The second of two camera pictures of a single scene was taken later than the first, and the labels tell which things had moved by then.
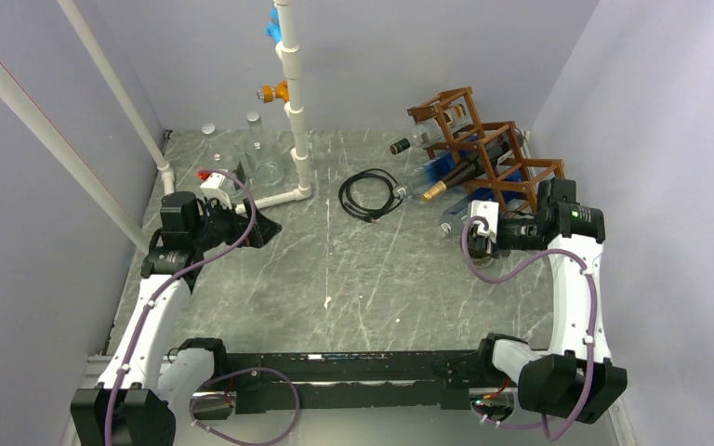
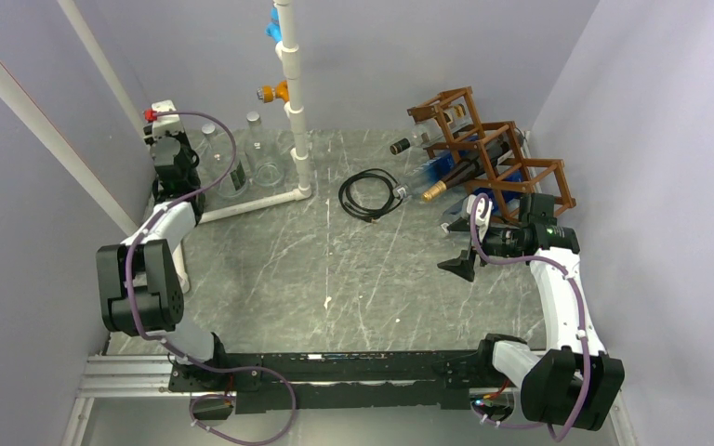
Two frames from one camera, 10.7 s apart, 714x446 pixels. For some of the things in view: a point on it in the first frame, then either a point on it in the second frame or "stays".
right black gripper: x=498 y=236 → x=463 y=265
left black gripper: x=238 y=223 → x=181 y=137
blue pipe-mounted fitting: x=274 y=29 stays
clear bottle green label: x=265 y=154 stays
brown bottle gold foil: x=469 y=171 stays
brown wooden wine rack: x=488 y=155 stays
